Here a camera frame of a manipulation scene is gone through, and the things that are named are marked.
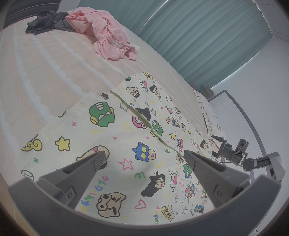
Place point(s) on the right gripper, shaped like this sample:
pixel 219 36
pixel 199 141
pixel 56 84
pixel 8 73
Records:
pixel 225 151

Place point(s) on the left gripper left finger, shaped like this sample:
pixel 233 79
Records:
pixel 73 178

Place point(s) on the bed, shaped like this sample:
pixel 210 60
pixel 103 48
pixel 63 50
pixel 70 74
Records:
pixel 48 65

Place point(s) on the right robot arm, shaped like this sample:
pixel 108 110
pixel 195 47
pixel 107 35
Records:
pixel 274 163

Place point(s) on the black chest of drawers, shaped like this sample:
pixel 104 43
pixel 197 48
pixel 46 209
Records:
pixel 36 5

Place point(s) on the blue-green curtain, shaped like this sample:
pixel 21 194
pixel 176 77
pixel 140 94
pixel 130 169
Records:
pixel 124 6
pixel 208 33

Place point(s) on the pink garment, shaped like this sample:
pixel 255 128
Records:
pixel 102 31

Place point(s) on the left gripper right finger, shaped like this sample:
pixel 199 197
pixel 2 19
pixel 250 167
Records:
pixel 218 181

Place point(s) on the grey bedside table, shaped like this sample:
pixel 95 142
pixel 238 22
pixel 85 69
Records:
pixel 207 90

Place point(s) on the black garment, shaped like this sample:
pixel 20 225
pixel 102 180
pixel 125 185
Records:
pixel 43 21

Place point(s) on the white printed pillow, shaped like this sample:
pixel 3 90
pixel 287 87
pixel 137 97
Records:
pixel 209 117

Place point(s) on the white printed pyjama top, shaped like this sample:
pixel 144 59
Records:
pixel 124 136

